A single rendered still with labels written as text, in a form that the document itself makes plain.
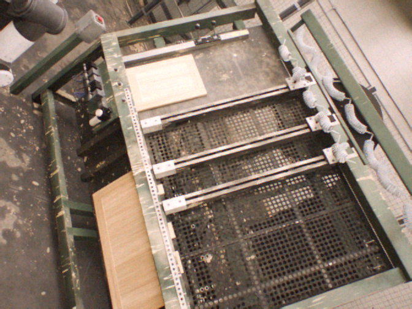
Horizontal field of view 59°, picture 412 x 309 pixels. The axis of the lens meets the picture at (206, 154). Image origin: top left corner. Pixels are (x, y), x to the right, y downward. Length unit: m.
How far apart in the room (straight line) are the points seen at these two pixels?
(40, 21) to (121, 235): 1.57
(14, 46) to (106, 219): 1.52
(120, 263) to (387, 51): 6.15
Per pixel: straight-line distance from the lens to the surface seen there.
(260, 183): 2.13
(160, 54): 2.73
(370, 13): 7.74
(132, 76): 2.64
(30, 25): 1.35
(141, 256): 2.38
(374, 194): 2.27
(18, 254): 2.53
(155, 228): 2.05
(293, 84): 2.51
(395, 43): 7.50
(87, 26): 2.70
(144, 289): 2.36
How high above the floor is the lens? 1.94
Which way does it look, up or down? 20 degrees down
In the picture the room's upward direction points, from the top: 60 degrees clockwise
